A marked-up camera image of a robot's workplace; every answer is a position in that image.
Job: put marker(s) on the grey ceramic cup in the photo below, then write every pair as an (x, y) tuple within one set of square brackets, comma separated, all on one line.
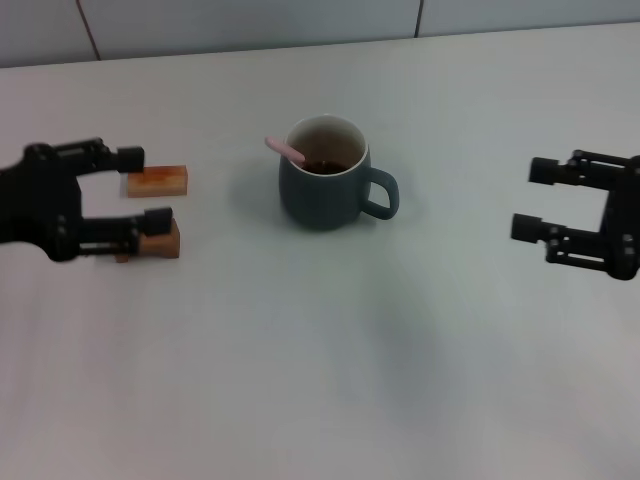
[(325, 200)]

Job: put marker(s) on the dark notched wooden block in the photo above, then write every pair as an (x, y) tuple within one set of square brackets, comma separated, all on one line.
[(162, 244)]

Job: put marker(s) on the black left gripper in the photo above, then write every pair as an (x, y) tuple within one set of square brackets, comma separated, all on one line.
[(35, 200)]

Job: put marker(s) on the light stained wooden block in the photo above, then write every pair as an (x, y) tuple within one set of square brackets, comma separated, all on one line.
[(165, 181)]

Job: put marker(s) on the dark coffee liquid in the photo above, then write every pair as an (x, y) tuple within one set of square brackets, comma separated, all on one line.
[(327, 167)]

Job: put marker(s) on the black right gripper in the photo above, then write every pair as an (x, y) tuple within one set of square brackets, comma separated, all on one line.
[(622, 220)]

